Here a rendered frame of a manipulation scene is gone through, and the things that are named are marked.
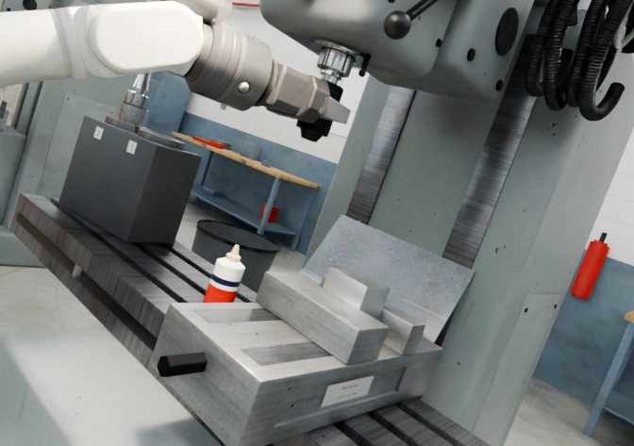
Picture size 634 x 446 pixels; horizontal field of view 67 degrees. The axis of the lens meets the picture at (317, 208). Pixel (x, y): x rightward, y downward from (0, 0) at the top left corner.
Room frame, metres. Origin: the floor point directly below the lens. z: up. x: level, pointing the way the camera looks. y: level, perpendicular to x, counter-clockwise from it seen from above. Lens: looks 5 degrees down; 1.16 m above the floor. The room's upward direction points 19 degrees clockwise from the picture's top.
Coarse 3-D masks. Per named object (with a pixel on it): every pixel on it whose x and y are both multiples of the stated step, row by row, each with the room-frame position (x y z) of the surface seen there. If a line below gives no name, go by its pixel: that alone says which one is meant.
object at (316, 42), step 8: (312, 40) 0.65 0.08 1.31; (320, 40) 0.64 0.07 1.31; (328, 40) 0.64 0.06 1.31; (320, 48) 0.68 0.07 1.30; (336, 48) 0.65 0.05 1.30; (344, 48) 0.64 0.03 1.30; (352, 48) 0.64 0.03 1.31; (352, 56) 0.66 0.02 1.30; (360, 56) 0.65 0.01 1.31; (360, 64) 0.69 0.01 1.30
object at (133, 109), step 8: (128, 96) 0.96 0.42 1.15; (128, 104) 0.96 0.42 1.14; (136, 104) 0.96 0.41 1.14; (144, 104) 0.97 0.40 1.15; (120, 112) 0.96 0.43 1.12; (128, 112) 0.96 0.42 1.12; (136, 112) 0.96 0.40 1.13; (144, 112) 0.98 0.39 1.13; (120, 120) 0.96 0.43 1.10; (128, 120) 0.96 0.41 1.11; (136, 120) 0.97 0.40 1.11
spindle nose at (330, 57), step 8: (328, 48) 0.66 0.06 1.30; (320, 56) 0.67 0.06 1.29; (328, 56) 0.65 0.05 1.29; (336, 56) 0.65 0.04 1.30; (344, 56) 0.65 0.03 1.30; (320, 64) 0.66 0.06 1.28; (328, 64) 0.65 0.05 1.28; (336, 64) 0.65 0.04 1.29; (344, 64) 0.66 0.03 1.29; (352, 64) 0.67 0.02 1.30; (344, 72) 0.66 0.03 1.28
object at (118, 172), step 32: (96, 128) 0.93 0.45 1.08; (128, 128) 0.94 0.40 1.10; (96, 160) 0.92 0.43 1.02; (128, 160) 0.88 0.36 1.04; (160, 160) 0.87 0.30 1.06; (192, 160) 0.94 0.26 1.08; (64, 192) 0.95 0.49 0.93; (96, 192) 0.91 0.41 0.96; (128, 192) 0.87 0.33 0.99; (160, 192) 0.89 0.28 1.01; (128, 224) 0.86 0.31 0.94; (160, 224) 0.91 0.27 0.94
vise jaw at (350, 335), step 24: (264, 288) 0.56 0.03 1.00; (288, 288) 0.54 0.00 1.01; (312, 288) 0.56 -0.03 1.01; (288, 312) 0.53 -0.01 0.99; (312, 312) 0.51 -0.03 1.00; (336, 312) 0.50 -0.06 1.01; (360, 312) 0.53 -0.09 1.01; (312, 336) 0.50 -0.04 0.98; (336, 336) 0.48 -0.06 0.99; (360, 336) 0.47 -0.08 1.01; (384, 336) 0.51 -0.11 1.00; (360, 360) 0.49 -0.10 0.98
